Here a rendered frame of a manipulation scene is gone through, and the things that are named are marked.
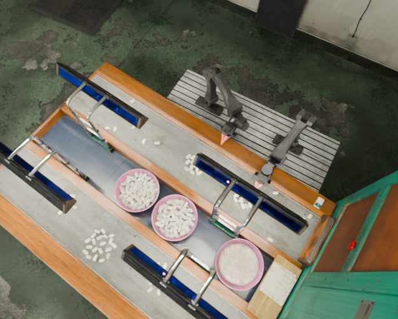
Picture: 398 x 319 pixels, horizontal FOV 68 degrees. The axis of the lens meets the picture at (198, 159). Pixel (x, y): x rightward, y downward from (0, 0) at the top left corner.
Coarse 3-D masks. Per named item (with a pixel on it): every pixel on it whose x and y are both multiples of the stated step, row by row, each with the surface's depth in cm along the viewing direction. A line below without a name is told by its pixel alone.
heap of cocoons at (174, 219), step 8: (176, 200) 174; (160, 208) 173; (168, 208) 172; (176, 208) 174; (184, 208) 172; (160, 216) 171; (168, 216) 171; (176, 216) 171; (184, 216) 171; (192, 216) 171; (160, 224) 169; (168, 224) 171; (176, 224) 171; (184, 224) 169; (192, 224) 169; (168, 232) 168; (176, 232) 167; (184, 232) 168
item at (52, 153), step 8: (32, 136) 149; (24, 144) 146; (40, 144) 156; (16, 152) 145; (56, 152) 147; (48, 160) 144; (64, 160) 155; (40, 168) 143; (72, 168) 167; (32, 176) 141; (80, 176) 180
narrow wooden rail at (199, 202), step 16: (64, 112) 196; (112, 144) 185; (144, 160) 181; (160, 176) 177; (176, 192) 182; (192, 192) 174; (208, 208) 170; (240, 224) 167; (256, 240) 164; (272, 256) 161; (288, 256) 161
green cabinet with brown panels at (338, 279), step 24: (360, 192) 149; (384, 192) 122; (360, 216) 134; (384, 216) 112; (336, 240) 144; (360, 240) 116; (384, 240) 102; (312, 264) 151; (336, 264) 127; (360, 264) 107; (384, 264) 93; (312, 288) 134; (336, 288) 111; (360, 288) 94; (384, 288) 83; (312, 312) 119; (336, 312) 101; (384, 312) 78
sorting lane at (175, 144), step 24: (120, 96) 201; (96, 120) 194; (120, 120) 194; (144, 144) 188; (168, 144) 188; (192, 144) 188; (168, 168) 182; (240, 168) 182; (216, 192) 176; (264, 192) 176; (240, 216) 171; (264, 216) 171; (312, 216) 171; (288, 240) 166
